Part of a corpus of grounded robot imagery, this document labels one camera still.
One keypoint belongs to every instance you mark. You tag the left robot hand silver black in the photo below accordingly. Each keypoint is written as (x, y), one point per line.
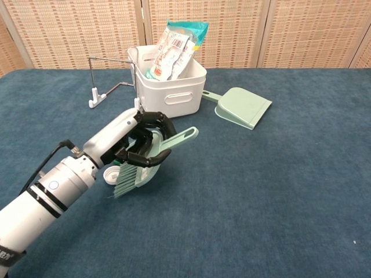
(113, 133)

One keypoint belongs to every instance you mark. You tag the white red snack bag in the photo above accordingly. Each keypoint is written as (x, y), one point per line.
(171, 58)

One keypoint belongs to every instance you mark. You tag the teal snack bag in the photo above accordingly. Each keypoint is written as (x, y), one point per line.
(200, 31)

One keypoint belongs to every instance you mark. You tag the woven bamboo folding screen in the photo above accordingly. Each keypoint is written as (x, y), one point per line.
(72, 29)

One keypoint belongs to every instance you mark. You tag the light green dustpan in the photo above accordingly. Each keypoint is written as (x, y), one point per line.
(243, 104)

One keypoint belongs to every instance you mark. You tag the white plastic storage bin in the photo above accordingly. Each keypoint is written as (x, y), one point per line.
(174, 104)

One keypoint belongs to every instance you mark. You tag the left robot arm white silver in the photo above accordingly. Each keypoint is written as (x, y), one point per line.
(29, 208)

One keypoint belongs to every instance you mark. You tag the white bottle cap top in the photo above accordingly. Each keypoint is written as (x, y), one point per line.
(110, 175)

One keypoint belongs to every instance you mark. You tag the blue carpet table cover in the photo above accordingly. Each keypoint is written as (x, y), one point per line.
(246, 188)

